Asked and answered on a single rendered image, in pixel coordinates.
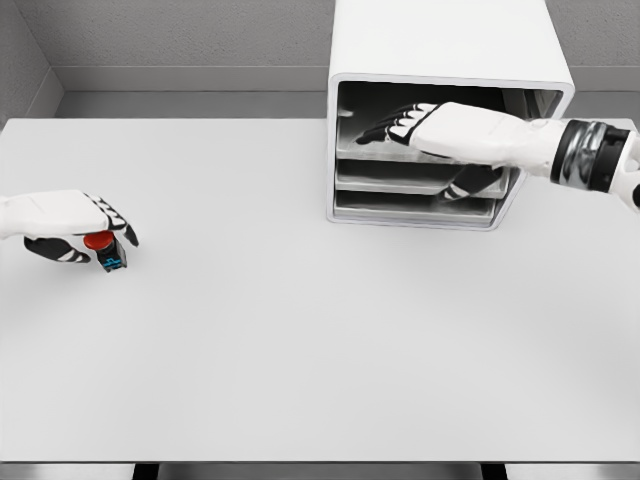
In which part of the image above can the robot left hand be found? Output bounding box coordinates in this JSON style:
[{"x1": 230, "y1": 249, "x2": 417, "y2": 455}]
[{"x1": 22, "y1": 189, "x2": 141, "y2": 266}]

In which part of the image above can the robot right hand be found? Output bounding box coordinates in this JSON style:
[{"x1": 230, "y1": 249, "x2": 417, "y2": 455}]
[{"x1": 356, "y1": 101, "x2": 517, "y2": 201}]

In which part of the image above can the red button load switch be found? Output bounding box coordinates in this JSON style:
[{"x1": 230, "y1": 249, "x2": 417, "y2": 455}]
[{"x1": 82, "y1": 230, "x2": 129, "y2": 274}]

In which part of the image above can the white tabletop storage cabinet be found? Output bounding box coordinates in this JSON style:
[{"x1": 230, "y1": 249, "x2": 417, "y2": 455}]
[{"x1": 325, "y1": 0, "x2": 577, "y2": 232}]

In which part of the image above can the grey cabinet drawer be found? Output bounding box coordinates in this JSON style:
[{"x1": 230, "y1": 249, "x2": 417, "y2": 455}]
[
  {"x1": 332, "y1": 189, "x2": 502, "y2": 220},
  {"x1": 335, "y1": 115, "x2": 522, "y2": 165},
  {"x1": 334, "y1": 158, "x2": 512, "y2": 197}
]

